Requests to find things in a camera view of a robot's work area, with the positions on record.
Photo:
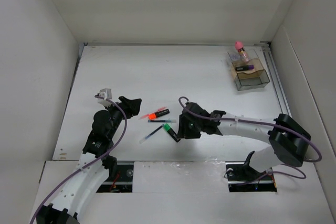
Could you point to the green highlighter marker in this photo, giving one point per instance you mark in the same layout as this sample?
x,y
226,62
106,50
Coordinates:
x,y
171,132

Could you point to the pink cap lead tube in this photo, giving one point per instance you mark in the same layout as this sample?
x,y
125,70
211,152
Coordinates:
x,y
241,50

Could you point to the amber plastic tray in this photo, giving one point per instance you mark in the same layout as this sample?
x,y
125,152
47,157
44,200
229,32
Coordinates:
x,y
247,74

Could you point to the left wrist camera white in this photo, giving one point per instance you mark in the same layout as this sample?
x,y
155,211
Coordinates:
x,y
105,95

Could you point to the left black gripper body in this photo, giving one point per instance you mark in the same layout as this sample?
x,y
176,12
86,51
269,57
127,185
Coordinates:
x,y
115,106

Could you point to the clear plastic tray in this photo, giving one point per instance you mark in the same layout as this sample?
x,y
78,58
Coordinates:
x,y
251,53

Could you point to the grey plastic tray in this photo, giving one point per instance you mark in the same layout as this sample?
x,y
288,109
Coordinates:
x,y
254,80

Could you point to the purple highlighter marker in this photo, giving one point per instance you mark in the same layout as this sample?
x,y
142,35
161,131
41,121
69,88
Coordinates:
x,y
244,68

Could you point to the orange highlighter marker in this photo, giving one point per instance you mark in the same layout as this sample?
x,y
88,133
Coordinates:
x,y
158,114

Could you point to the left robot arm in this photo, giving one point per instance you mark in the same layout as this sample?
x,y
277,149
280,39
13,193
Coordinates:
x,y
69,200

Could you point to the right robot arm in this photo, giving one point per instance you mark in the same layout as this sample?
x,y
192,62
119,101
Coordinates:
x,y
287,142

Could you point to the aluminium rail frame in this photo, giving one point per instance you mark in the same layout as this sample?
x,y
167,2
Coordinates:
x,y
161,73

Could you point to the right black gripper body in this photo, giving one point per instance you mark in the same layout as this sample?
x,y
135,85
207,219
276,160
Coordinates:
x,y
192,130

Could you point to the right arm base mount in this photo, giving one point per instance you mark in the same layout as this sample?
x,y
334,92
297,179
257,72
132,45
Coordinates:
x,y
242,178

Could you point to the blue pen refill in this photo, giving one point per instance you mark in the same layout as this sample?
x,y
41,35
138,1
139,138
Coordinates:
x,y
163,121
150,134

